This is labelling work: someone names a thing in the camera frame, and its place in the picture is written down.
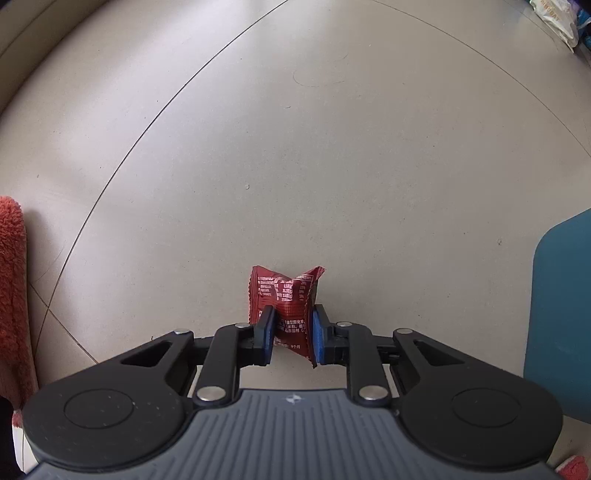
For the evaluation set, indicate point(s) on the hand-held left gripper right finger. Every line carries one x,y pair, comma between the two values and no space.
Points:
318,339

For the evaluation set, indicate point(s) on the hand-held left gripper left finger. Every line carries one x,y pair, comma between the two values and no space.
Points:
268,339

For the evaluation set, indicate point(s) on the dark red snack wrapper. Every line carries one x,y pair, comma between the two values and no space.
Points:
286,290

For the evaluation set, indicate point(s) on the dark teal plastic bin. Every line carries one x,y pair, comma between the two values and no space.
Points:
563,300

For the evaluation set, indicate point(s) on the person's left coral fluffy slipper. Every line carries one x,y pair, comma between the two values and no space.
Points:
11,286

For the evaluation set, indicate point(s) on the person's coral fluffy slipper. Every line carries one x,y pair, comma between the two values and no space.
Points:
11,286
577,470

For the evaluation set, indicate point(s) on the person's left black trouser leg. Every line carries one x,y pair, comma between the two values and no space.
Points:
5,443

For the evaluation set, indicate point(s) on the person's right coral fluffy slipper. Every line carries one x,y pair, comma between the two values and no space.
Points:
577,470

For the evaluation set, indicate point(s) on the white plastic shopping bag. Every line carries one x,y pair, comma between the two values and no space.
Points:
554,18

